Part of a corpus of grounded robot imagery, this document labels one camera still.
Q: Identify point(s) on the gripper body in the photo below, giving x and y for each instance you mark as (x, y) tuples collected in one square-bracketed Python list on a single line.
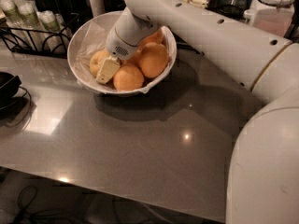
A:
[(116, 46)]

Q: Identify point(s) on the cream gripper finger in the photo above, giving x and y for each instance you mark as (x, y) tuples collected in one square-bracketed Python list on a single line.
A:
[(102, 79)]

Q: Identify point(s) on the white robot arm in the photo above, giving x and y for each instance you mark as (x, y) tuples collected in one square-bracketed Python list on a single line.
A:
[(263, 180)]

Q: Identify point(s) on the small middle orange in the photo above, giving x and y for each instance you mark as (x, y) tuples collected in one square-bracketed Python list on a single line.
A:
[(134, 59)]

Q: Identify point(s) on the clear plastic bowl liner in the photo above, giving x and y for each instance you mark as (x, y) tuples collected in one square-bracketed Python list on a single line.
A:
[(87, 44)]

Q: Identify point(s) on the white bowl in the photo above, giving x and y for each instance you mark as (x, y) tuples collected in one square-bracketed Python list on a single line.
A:
[(81, 38)]

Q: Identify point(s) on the right large orange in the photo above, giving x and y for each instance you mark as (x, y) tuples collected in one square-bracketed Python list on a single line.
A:
[(153, 59)]

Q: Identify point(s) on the stacked paper cups right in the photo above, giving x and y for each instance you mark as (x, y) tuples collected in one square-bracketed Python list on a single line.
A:
[(51, 25)]

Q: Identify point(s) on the stacked paper cups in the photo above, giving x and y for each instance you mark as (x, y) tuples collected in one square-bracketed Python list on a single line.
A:
[(11, 12), (51, 25), (29, 16)]

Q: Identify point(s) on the white cup stack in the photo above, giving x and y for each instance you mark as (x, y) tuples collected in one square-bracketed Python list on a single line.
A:
[(96, 0)]

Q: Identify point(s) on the black appliance at left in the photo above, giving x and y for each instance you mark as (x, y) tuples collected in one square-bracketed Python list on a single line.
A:
[(9, 86)]

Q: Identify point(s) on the stacked paper cups middle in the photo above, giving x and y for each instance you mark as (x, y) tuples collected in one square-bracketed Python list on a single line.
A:
[(29, 16)]

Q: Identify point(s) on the stacked paper cups left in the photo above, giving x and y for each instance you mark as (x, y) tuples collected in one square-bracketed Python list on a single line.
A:
[(11, 12)]

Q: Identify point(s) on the black wire rack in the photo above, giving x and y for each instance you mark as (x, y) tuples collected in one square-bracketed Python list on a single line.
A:
[(39, 42)]

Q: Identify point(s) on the black wire basket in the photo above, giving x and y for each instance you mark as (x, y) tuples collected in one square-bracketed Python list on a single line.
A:
[(231, 11)]

